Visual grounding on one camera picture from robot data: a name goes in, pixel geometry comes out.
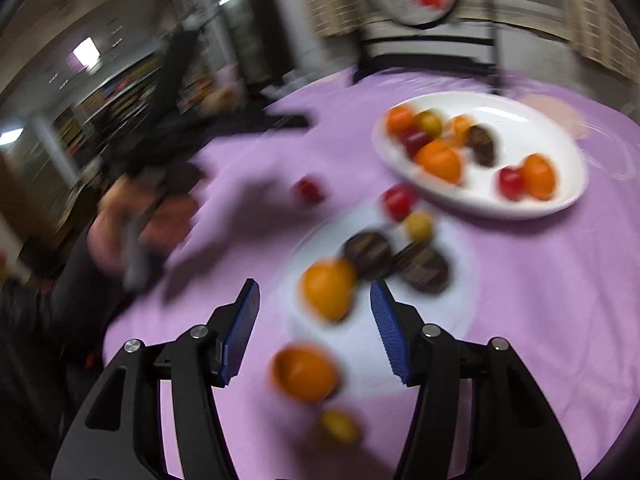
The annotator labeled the right beige checked curtain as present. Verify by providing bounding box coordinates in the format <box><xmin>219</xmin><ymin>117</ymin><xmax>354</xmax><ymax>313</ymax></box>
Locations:
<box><xmin>564</xmin><ymin>0</ymin><xmax>639</xmax><ymax>84</ymax></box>

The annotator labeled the white oval plate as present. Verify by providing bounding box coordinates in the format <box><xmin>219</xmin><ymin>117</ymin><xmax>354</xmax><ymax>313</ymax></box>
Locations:
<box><xmin>372</xmin><ymin>91</ymin><xmax>588</xmax><ymax>220</ymax></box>

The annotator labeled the person's left forearm dark sleeve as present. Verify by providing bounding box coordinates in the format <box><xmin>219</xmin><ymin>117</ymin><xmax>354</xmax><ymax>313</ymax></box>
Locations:
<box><xmin>1</xmin><ymin>232</ymin><xmax>134</xmax><ymax>479</ymax></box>

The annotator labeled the yellow-green longan fruit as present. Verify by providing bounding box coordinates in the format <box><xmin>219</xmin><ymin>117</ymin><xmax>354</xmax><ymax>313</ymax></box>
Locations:
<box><xmin>318</xmin><ymin>408</ymin><xmax>362</xmax><ymax>446</ymax></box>

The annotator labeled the dark purple plum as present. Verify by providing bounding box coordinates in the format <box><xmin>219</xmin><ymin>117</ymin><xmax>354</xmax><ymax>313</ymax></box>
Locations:
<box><xmin>400</xmin><ymin>128</ymin><xmax>433</xmax><ymax>159</ymax></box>

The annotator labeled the small red cherry tomato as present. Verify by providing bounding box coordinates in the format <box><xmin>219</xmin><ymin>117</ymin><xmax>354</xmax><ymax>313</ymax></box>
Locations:
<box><xmin>293</xmin><ymin>176</ymin><xmax>326</xmax><ymax>205</ymax></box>

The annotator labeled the round painted table screen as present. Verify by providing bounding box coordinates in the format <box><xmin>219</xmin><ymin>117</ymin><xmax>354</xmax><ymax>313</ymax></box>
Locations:
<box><xmin>352</xmin><ymin>0</ymin><xmax>503</xmax><ymax>96</ymax></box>

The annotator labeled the small yellow-green longan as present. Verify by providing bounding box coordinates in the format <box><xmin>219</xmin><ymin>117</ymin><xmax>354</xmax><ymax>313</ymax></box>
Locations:
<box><xmin>401</xmin><ymin>209</ymin><xmax>435</xmax><ymax>243</ymax></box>

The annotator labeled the orange kumquat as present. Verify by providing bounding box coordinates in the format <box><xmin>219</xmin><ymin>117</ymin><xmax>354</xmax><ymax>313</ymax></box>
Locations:
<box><xmin>299</xmin><ymin>258</ymin><xmax>358</xmax><ymax>323</ymax></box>

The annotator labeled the greenish yellow tangerine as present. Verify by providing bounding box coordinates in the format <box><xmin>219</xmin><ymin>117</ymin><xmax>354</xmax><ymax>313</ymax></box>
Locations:
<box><xmin>414</xmin><ymin>110</ymin><xmax>442</xmax><ymax>139</ymax></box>

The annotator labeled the small orange tangerine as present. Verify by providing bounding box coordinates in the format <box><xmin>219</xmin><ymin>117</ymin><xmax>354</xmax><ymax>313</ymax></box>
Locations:
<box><xmin>446</xmin><ymin>114</ymin><xmax>475</xmax><ymax>148</ymax></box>

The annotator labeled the dark brown water chestnut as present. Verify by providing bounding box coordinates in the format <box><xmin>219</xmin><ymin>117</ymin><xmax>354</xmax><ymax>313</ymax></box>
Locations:
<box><xmin>342</xmin><ymin>230</ymin><xmax>394</xmax><ymax>281</ymax></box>
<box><xmin>467</xmin><ymin>125</ymin><xmax>497</xmax><ymax>167</ymax></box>
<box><xmin>393</xmin><ymin>242</ymin><xmax>451</xmax><ymax>295</ymax></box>

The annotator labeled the purple tablecloth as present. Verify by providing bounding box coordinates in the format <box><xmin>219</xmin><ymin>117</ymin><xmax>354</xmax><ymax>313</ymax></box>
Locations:
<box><xmin>104</xmin><ymin>73</ymin><xmax>639</xmax><ymax>479</ymax></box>

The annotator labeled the person's left hand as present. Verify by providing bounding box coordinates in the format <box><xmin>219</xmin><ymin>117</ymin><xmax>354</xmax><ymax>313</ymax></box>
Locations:
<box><xmin>87</xmin><ymin>176</ymin><xmax>200</xmax><ymax>278</ymax></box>

